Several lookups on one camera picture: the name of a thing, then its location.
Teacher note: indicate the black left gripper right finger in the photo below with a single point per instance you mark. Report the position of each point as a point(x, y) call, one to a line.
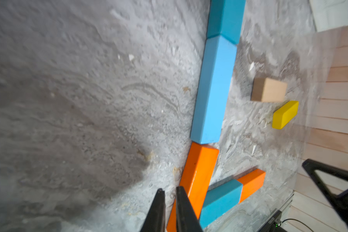
point(186, 217)

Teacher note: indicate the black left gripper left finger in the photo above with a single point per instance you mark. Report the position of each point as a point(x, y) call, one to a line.
point(155, 220)

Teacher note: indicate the teal wooden block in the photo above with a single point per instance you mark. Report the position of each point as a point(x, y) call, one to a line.
point(220, 200)
point(225, 19)

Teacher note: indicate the orange wooden block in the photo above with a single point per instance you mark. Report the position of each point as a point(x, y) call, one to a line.
point(251, 182)
point(197, 174)

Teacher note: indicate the light blue wooden block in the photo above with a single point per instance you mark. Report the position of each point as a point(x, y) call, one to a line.
point(214, 85)

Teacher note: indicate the long yellow wooden block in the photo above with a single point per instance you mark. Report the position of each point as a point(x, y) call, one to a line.
point(285, 114)

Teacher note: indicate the natural wooden block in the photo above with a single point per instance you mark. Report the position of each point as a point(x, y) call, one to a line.
point(268, 90)

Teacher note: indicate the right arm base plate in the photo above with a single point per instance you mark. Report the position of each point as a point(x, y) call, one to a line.
point(273, 224)

